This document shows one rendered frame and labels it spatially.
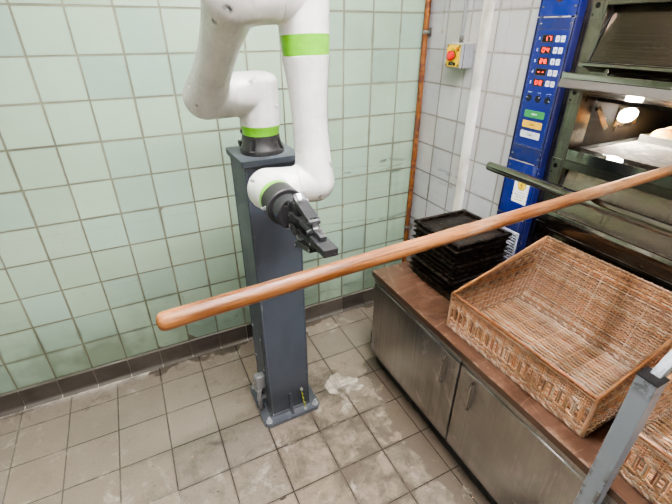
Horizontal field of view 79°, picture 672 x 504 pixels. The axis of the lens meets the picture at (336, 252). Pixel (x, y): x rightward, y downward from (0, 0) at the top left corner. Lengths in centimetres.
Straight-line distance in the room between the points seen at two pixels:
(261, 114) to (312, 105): 34
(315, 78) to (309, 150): 17
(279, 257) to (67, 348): 120
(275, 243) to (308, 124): 56
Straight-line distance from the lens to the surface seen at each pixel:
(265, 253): 147
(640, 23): 166
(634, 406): 109
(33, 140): 191
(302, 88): 104
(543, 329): 171
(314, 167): 106
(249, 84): 133
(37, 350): 232
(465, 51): 203
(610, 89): 149
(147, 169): 192
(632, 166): 163
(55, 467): 219
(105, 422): 225
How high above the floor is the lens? 156
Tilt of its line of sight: 29 degrees down
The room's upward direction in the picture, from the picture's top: straight up
